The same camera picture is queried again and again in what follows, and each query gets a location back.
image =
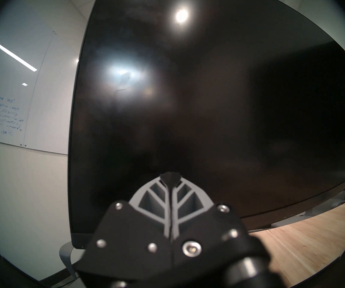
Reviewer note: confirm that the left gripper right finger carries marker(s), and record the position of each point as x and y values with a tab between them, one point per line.
208	236

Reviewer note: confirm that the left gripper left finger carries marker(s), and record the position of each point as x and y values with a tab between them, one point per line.
130	242

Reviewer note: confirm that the curved black ultrawide monitor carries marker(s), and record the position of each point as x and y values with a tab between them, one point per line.
220	110

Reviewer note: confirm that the grey mesh office chair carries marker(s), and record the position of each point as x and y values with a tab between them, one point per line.
67	257

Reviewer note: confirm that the glass whiteboard with blue writing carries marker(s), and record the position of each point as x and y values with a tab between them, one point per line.
16	95

